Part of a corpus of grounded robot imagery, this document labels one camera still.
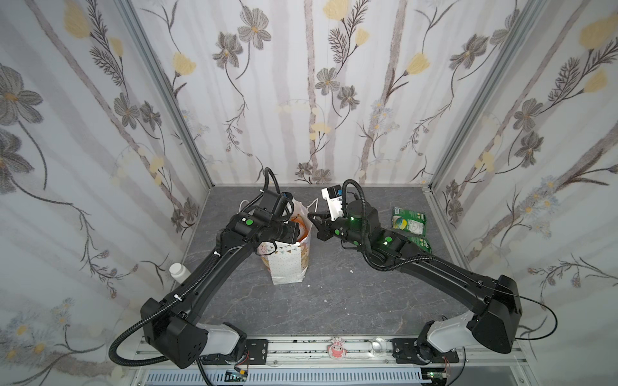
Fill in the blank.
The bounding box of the white cartoon paper bag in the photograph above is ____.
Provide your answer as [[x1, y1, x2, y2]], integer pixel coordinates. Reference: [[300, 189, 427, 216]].
[[256, 199, 317, 285]]

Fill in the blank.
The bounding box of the green snack packet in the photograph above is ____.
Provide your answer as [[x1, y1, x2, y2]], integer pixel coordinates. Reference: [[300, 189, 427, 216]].
[[392, 207, 427, 236], [410, 236, 432, 254]]

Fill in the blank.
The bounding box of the orange snack packet back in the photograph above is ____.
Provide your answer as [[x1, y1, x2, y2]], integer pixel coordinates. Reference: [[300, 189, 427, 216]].
[[291, 215, 309, 242]]

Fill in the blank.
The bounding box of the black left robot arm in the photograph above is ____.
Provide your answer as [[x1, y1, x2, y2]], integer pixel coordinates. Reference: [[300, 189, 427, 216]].
[[108, 167, 300, 369]]

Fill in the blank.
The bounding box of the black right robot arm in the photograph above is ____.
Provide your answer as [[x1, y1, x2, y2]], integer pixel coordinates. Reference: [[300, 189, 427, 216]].
[[307, 179, 525, 365]]

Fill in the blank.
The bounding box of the white cup at left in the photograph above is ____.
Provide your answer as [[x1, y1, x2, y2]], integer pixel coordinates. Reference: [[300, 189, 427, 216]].
[[169, 263, 192, 284]]

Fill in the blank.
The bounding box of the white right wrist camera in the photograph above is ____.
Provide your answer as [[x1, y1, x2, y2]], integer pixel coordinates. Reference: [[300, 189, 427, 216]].
[[321, 184, 344, 221]]

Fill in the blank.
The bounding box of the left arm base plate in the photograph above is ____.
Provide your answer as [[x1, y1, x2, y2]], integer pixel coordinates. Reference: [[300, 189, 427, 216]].
[[200, 339, 269, 366]]

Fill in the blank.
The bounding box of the aluminium front rail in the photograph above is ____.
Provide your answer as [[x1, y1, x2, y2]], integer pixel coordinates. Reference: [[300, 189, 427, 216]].
[[129, 335, 527, 370]]

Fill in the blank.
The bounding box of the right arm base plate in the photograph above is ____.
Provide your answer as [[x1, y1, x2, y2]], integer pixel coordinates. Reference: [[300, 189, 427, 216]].
[[391, 339, 460, 366]]

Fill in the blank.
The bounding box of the white slotted cable duct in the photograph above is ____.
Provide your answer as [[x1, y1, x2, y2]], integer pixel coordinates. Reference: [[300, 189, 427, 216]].
[[141, 368, 431, 385]]

